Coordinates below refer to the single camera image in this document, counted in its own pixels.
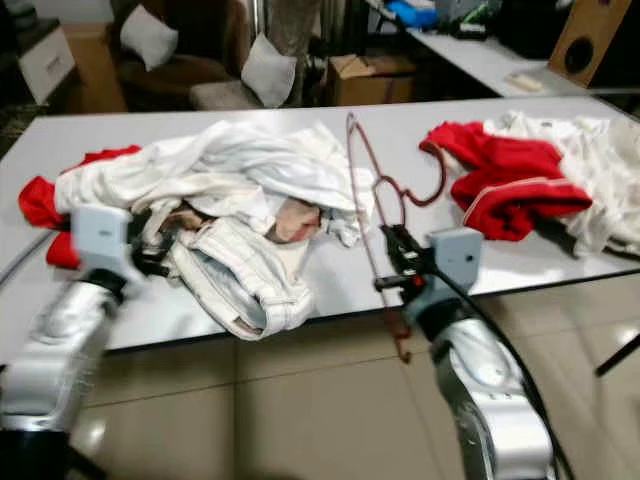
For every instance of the red plastic clothes hanger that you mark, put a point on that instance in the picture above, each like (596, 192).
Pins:
(400, 345)

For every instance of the plain white garment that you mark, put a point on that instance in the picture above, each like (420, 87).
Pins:
(240, 285)

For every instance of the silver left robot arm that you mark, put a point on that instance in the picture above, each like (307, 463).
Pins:
(70, 350)

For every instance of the plain red garment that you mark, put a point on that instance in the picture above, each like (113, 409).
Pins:
(40, 205)

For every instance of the large crumpled white garment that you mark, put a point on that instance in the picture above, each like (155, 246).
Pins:
(240, 165)

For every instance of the red garment with white stripes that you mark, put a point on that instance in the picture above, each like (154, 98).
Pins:
(510, 165)

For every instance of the cardboard box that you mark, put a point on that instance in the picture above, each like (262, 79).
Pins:
(100, 80)
(370, 85)

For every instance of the long white desk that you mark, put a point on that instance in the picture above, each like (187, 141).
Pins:
(470, 55)

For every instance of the small beige object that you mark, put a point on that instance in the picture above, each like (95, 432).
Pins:
(525, 81)

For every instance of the white labelled box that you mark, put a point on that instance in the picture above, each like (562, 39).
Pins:
(72, 65)

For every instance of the black table leg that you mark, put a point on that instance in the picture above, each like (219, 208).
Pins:
(618, 355)

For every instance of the cream white garment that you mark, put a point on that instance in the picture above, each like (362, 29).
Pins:
(600, 160)

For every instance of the white cushion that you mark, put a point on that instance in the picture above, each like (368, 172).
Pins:
(150, 38)
(268, 72)

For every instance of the brown armchair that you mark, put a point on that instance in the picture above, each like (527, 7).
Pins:
(210, 40)

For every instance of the blue object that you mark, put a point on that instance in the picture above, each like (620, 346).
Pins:
(412, 14)

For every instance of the patterned grey curtain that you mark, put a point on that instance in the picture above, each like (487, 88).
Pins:
(290, 25)

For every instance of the wooden loudspeaker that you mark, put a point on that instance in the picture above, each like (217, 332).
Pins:
(585, 50)

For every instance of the light grey right wrist camera mount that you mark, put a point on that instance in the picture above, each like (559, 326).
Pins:
(455, 258)

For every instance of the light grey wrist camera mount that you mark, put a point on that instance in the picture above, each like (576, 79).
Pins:
(455, 258)
(102, 240)

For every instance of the light grey left wrist camera mount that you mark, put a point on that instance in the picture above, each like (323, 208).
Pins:
(102, 240)

